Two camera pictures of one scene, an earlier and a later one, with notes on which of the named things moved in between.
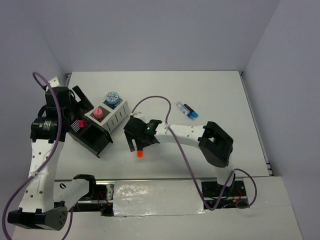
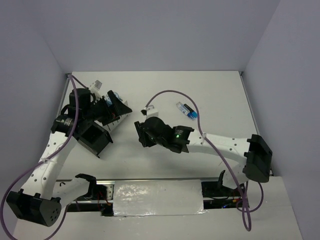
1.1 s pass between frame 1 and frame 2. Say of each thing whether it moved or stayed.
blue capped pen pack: stayed
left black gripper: moved
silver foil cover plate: stayed
